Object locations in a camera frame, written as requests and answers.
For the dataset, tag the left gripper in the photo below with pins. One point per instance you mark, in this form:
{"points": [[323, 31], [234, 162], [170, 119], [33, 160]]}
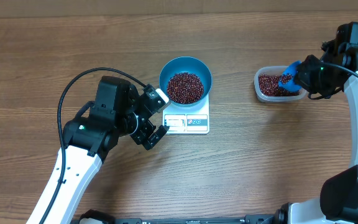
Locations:
{"points": [[140, 136]]}

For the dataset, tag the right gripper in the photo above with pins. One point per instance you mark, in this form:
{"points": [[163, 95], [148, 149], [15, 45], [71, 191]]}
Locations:
{"points": [[303, 78]]}

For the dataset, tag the blue plastic measuring scoop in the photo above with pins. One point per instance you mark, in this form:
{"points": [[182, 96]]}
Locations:
{"points": [[286, 81]]}

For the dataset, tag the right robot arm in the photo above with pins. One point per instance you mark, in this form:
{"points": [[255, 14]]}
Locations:
{"points": [[338, 200]]}

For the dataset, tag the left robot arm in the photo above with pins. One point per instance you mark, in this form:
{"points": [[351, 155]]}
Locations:
{"points": [[87, 139]]}

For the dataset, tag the white digital kitchen scale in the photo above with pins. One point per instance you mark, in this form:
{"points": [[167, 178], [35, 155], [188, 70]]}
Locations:
{"points": [[187, 119]]}

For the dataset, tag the red beans in bowl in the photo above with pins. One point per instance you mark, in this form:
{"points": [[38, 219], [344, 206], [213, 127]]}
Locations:
{"points": [[185, 88]]}

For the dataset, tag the blue metal bowl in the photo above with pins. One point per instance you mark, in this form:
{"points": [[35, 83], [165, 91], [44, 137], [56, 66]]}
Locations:
{"points": [[186, 64]]}

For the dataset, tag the red adzuki beans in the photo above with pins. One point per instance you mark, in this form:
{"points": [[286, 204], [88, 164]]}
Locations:
{"points": [[268, 85]]}

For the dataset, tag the clear plastic container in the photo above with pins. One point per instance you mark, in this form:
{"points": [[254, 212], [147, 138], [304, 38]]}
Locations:
{"points": [[272, 71]]}

